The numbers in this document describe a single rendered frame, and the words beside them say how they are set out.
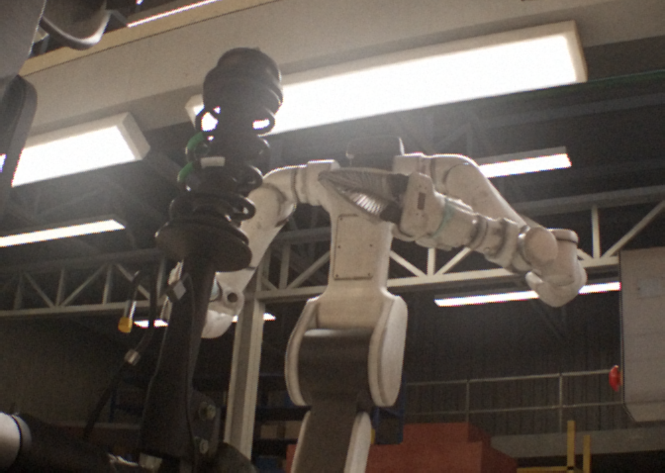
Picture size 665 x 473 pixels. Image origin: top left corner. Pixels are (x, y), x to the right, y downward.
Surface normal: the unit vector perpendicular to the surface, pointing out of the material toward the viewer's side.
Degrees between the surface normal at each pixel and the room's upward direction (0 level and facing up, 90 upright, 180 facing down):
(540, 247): 98
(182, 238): 152
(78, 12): 88
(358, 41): 90
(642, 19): 180
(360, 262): 89
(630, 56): 161
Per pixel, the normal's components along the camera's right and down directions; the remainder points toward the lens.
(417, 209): 0.36, -0.22
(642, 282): -0.45, -0.38
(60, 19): 0.88, -0.12
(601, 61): -0.22, 0.75
